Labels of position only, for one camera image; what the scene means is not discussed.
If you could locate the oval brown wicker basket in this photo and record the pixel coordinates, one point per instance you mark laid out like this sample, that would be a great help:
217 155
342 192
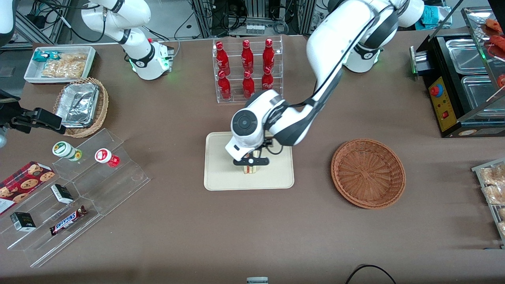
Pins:
101 106

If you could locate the clear bag of crackers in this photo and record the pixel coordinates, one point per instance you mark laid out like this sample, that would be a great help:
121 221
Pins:
75 57
63 70

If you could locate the clear acrylic step shelf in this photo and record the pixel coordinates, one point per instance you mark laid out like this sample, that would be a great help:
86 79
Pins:
39 244
118 185

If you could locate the brown Snickers bar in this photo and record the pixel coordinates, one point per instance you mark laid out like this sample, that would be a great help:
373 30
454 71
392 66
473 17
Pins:
67 221

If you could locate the clear acrylic bottle rack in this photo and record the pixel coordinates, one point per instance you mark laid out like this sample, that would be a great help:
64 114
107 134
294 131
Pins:
236 98

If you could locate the wrapped golden pastry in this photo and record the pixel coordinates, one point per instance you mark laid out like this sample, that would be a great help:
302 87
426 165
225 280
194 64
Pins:
495 194
502 227
502 213
493 175

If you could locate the triangular sandwich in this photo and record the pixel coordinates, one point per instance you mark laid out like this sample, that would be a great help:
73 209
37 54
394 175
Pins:
250 170

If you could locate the teal snack packet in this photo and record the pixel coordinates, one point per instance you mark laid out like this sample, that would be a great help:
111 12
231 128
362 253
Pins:
41 55

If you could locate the aluminium equipment frame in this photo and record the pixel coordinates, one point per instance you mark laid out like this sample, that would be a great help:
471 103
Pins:
252 10

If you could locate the steel warmer pan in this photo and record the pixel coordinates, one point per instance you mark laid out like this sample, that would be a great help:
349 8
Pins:
467 55
479 94

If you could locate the red cola bottle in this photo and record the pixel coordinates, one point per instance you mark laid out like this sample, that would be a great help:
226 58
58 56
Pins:
247 57
222 59
268 55
224 86
267 81
248 85

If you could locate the aluminium profile stand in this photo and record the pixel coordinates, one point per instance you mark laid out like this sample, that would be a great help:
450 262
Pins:
43 23

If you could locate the green lid white cup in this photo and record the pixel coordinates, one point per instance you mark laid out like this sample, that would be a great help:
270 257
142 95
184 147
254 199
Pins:
63 149

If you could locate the small black white carton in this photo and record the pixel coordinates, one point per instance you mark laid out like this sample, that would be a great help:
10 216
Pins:
23 221
62 194

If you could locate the small grey device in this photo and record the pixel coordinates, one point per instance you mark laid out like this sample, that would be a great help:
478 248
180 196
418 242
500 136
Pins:
257 281

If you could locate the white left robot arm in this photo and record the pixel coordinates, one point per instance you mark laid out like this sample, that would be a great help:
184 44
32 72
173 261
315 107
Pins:
335 39

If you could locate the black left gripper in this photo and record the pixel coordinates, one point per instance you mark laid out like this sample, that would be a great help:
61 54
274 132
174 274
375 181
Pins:
265 144

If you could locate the white rectangular snack bin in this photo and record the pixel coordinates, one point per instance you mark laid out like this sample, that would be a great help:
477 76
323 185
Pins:
31 75

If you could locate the red fried food piece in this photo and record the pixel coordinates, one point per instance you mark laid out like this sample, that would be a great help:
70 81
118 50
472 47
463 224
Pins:
502 81
494 23
498 45

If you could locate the red tartan cookie box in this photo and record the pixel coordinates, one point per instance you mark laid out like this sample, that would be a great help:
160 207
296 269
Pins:
23 183

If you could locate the round brown wicker basket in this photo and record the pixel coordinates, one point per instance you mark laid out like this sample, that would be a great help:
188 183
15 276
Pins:
367 173

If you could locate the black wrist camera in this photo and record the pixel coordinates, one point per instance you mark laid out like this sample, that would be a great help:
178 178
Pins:
267 144

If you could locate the stacked aluminium foil containers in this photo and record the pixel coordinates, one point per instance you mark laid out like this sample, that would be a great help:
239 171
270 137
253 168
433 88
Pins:
79 104

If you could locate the red lid white cup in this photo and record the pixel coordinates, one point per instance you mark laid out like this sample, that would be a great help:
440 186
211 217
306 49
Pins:
104 156

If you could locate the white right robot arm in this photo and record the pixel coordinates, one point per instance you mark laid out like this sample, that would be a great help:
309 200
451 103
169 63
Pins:
140 59

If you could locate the beige rectangular serving tray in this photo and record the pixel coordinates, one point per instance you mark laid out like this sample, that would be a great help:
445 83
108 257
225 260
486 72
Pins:
221 173

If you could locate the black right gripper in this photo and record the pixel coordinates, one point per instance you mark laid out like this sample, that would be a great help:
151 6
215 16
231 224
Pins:
20 118

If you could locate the black food warmer cabinet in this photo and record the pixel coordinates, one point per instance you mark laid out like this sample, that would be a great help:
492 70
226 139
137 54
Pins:
446 114

